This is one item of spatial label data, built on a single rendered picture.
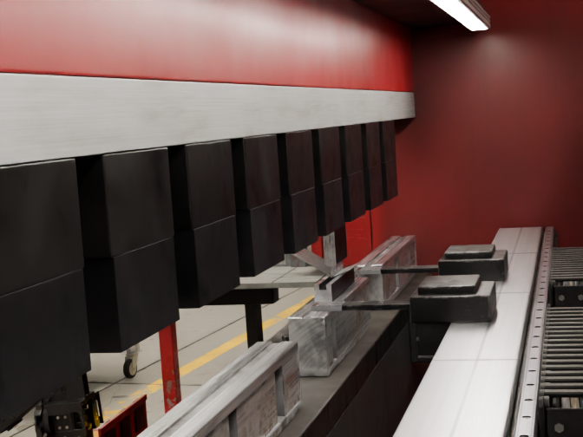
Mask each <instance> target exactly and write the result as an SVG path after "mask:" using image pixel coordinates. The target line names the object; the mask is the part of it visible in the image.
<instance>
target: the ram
mask: <svg viewBox="0 0 583 437"><path fill-rule="evenodd" d="M413 92H414V83H413V68H412V52H411V36H410V27H409V26H407V25H405V24H402V23H399V22H398V21H396V20H394V19H392V18H389V17H387V16H385V15H383V14H381V13H379V12H377V11H374V10H372V9H370V8H368V7H366V6H364V5H362V4H360V3H357V2H355V1H353V0H0V166H7V165H15V164H22V163H30V162H37V161H45V160H59V159H67V158H74V157H82V156H89V155H97V154H105V153H119V152H126V151H134V150H141V149H149V148H156V147H170V146H178V145H185V144H193V143H200V142H208V141H215V140H229V139H237V138H244V137H252V136H259V135H267V134H281V133H288V132H296V131H303V130H311V129H318V128H326V127H340V126H347V125H355V124H362V123H370V122H377V121H392V120H399V119H407V118H414V117H416V114H415V98H414V93H413Z"/></svg>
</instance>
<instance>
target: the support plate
mask: <svg viewBox="0 0 583 437"><path fill-rule="evenodd" d="M293 268H295V267H287V268H270V269H268V270H266V271H264V272H262V273H260V274H258V275H257V276H256V277H240V286H238V287H236V288H234V290H240V289H273V288H306V287H314V284H315V283H317V282H318V281H320V280H321V279H322V278H323V277H325V276H326V275H327V274H326V273H324V272H322V271H321V270H319V269H317V268H315V267H297V268H296V269H294V270H295V271H290V270H292V269H293ZM288 271H290V272H289V273H287V274H286V275H284V274H285V273H286V272H288ZM283 275H284V276H283ZM281 276H283V277H281ZM279 277H281V278H280V279H278V280H276V279H277V278H279ZM274 280H276V281H275V282H273V283H272V281H274Z"/></svg>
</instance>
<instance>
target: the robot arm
mask: <svg viewBox="0 0 583 437"><path fill-rule="evenodd" d="M96 400H97V401H98V407H99V412H100V416H99V414H98V409H97V404H96ZM34 407H36V410H35V413H34V420H35V430H36V437H79V436H87V430H89V429H96V428H98V427H99V426H100V423H104V420H103V414H102V405H101V399H100V394H99V390H96V391H89V387H88V377H87V373H86V374H84V375H81V376H80V377H78V378H76V379H74V380H73V381H72V382H69V383H68V384H66V385H64V386H62V387H61V388H59V389H57V390H56V391H54V392H52V393H50V394H49V395H46V396H44V397H43V398H42V399H40V400H38V401H36V402H34V403H32V404H30V405H29V406H27V407H26V408H24V409H22V410H20V411H18V412H17V413H15V414H13V415H12V416H10V417H8V418H6V419H5V420H3V421H0V434H1V433H3V432H5V431H6V430H7V431H8V432H9V431H10V430H11V429H12V428H15V427H17V426H18V424H19V423H20V422H21V421H22V420H23V419H22V418H23V417H24V416H25V415H26V414H27V413H28V412H29V411H30V410H31V409H33V408H34Z"/></svg>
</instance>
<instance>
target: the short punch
mask: <svg viewBox="0 0 583 437"><path fill-rule="evenodd" d="M323 238H324V264H325V265H326V266H330V267H331V277H334V276H335V275H336V274H338V273H339V272H340V271H341V270H342V269H343V268H344V266H343V260H344V259H346V258H347V243H346V229H345V222H344V226H343V227H341V228H339V229H338V230H336V231H334V232H333V233H331V234H329V235H327V236H323Z"/></svg>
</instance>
